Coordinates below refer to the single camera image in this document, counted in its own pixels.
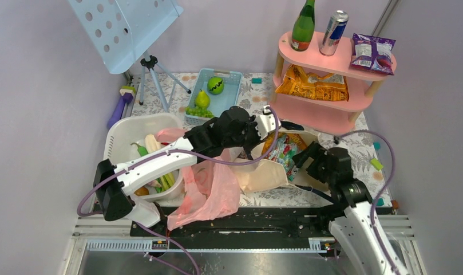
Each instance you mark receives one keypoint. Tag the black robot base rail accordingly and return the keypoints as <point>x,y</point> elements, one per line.
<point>256,228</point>

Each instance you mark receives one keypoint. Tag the purple dumbbell toy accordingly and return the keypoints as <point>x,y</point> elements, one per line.
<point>127,94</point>

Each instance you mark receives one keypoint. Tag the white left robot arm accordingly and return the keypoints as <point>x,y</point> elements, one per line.
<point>115,185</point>

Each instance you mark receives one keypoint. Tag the orange toy food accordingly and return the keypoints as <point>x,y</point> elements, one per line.
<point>142,191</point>

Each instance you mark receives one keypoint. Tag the teal small block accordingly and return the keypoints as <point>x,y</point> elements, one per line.
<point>256,80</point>

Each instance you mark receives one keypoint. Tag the orange printed snack bag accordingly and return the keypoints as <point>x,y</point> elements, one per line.
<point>330,87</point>

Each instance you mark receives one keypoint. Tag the silver blue drink can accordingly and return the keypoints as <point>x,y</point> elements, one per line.
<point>334,32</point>

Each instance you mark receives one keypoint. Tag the green pear toy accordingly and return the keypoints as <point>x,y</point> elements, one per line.
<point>202,100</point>

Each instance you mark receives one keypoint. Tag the green grapes bunch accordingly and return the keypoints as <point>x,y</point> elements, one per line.
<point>199,112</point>

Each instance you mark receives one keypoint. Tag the green toy watermelon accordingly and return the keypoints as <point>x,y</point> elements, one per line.
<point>215,85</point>

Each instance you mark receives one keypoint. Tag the green cucumber toy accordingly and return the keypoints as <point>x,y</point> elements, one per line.
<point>142,152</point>

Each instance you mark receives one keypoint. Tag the light blue music stand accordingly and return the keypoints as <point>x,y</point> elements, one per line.
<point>123,31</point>

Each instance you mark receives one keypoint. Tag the colourful candy packet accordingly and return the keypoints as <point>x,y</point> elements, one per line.
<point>291,171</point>

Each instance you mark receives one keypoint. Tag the green glass bottle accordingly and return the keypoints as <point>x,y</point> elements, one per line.
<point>304,26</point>

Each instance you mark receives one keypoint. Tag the green leek toy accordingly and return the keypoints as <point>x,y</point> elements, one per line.
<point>166,177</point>

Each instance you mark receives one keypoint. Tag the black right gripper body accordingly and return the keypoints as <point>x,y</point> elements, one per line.
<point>318,167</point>

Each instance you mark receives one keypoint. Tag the orange yellow packet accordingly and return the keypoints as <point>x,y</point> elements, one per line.
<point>286,147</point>

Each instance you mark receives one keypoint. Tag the light blue perforated basket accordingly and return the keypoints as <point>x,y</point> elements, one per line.
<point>221,102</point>

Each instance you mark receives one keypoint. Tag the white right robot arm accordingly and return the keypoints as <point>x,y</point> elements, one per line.
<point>351,218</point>

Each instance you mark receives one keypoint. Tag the purple snack packet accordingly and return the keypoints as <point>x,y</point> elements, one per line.
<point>373,54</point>

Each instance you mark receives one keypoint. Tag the pink two-tier wooden shelf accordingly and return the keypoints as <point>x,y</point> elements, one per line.
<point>325,116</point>

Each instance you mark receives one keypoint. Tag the floral patterned table mat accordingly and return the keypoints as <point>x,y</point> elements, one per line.
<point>252,97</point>

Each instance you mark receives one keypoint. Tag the pink plastic grocery bag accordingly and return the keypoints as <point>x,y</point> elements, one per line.
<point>211,191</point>

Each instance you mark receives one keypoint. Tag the beige floral canvas tote bag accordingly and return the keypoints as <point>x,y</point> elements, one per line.
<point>267,175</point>

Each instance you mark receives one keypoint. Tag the lime green block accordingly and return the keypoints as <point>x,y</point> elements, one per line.
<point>376,164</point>

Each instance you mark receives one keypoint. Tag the teal flat block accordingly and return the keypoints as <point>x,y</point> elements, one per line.
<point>380,202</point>

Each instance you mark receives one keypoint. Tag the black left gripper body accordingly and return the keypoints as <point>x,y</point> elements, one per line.
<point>249,137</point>

